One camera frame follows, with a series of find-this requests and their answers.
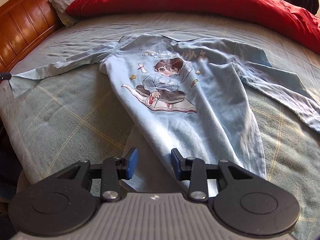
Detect dark cloth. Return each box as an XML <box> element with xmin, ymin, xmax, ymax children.
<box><xmin>0</xmin><ymin>127</ymin><xmax>33</xmax><ymax>203</ymax></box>

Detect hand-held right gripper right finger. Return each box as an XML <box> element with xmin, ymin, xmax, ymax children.
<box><xmin>171</xmin><ymin>149</ymin><xmax>253</xmax><ymax>202</ymax></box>

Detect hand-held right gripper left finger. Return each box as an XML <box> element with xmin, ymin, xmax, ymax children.
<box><xmin>55</xmin><ymin>148</ymin><xmax>139</xmax><ymax>203</ymax></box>

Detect grey pillow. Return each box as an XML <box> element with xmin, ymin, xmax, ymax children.
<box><xmin>49</xmin><ymin>0</ymin><xmax>100</xmax><ymax>28</ymax></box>

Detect wooden bed headboard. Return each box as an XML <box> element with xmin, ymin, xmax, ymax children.
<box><xmin>0</xmin><ymin>0</ymin><xmax>105</xmax><ymax>75</ymax></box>

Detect red duvet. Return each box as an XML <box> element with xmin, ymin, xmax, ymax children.
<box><xmin>65</xmin><ymin>0</ymin><xmax>320</xmax><ymax>55</ymax></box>

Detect light blue printed shirt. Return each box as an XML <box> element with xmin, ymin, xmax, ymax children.
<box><xmin>10</xmin><ymin>34</ymin><xmax>320</xmax><ymax>198</ymax></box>

